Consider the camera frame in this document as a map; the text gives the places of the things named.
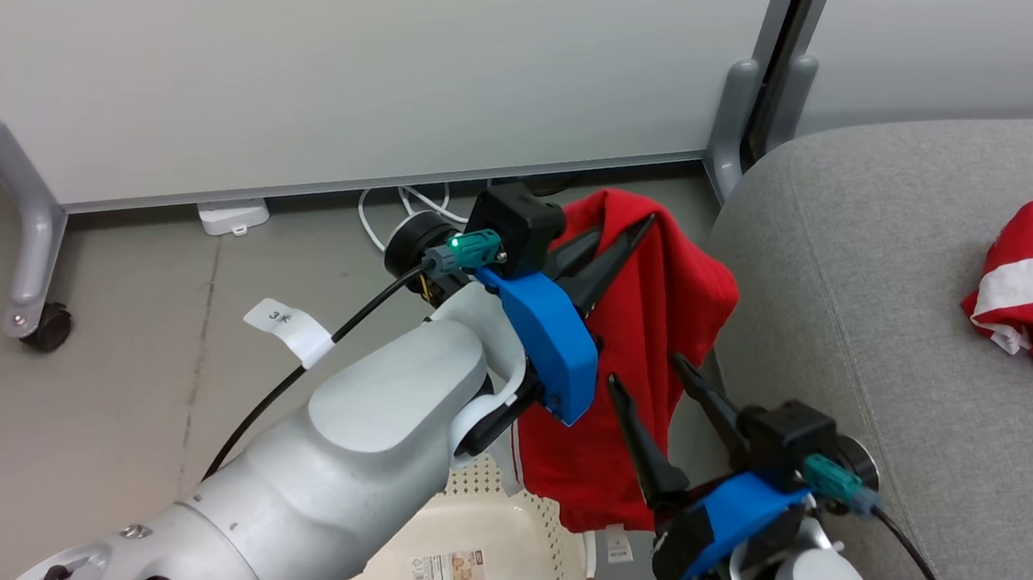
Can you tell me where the coiled white cable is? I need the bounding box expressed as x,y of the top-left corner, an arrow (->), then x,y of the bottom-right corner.
354,176 -> 472,260

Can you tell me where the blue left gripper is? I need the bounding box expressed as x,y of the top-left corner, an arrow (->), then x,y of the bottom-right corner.
465,199 -> 658,433

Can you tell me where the beige perforated laundry basket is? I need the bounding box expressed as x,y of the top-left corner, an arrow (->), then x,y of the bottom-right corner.
322,441 -> 607,580

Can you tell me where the grey fabric sofa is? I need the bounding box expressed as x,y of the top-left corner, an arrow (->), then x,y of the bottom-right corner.
680,85 -> 1033,580

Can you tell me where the white paper cable tag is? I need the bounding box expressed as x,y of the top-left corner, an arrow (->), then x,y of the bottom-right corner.
240,295 -> 337,371

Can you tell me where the black caster wheel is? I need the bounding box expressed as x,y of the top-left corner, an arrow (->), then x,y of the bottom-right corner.
18,299 -> 74,356

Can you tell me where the white power adapter box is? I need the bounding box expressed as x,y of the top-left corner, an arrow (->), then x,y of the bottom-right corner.
195,193 -> 273,242

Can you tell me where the plain red shirt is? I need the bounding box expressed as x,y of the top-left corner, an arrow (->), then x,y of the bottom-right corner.
500,181 -> 749,574

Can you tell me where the right cable with teal plug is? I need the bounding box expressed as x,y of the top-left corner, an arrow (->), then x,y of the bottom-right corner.
792,452 -> 981,580

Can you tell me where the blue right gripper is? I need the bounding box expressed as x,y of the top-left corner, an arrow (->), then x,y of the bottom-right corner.
593,347 -> 822,580

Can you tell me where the left cable with teal plug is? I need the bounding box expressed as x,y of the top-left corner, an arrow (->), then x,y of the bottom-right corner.
201,208 -> 505,502

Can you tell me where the narrow white partition panel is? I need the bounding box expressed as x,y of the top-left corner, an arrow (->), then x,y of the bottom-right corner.
745,0 -> 1033,195

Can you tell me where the wide white partition panel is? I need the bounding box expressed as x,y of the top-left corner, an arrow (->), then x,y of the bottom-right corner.
0,0 -> 797,398

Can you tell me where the cable with teal plug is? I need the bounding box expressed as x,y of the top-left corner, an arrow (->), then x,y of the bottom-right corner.
792,452 -> 981,580
201,208 -> 505,502

